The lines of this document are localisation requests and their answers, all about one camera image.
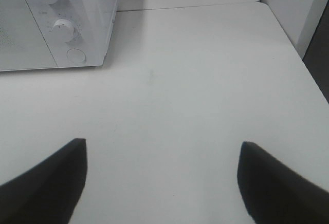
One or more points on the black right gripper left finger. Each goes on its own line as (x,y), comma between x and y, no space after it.
(50,191)

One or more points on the white microwave oven body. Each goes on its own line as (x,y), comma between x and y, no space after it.
(93,21)

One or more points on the round white door button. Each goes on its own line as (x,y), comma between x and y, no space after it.
(76,56)

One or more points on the white timer knob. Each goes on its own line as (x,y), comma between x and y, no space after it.
(63,30)

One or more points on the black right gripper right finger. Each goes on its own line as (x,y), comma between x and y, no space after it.
(273,193)

